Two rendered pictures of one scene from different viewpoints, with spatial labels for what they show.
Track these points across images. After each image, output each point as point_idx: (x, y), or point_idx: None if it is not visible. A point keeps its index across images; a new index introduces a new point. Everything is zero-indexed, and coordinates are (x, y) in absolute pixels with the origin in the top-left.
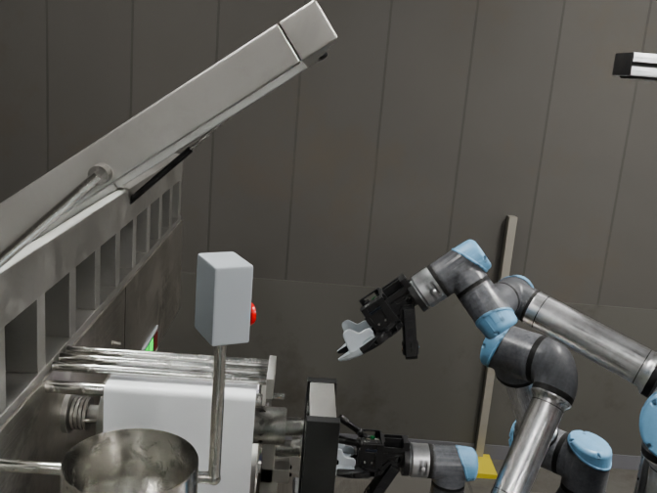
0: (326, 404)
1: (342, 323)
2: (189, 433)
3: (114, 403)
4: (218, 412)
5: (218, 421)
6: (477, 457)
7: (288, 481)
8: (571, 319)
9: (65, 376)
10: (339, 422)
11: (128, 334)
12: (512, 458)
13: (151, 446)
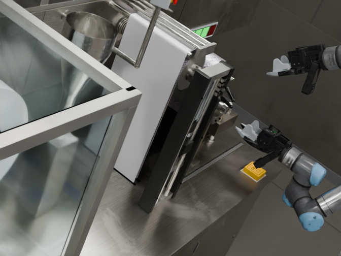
0: (213, 71)
1: (281, 56)
2: (155, 55)
3: (131, 24)
4: (147, 36)
5: (145, 40)
6: (323, 174)
7: (235, 141)
8: None
9: (124, 5)
10: (209, 78)
11: (185, 12)
12: (340, 185)
13: (108, 29)
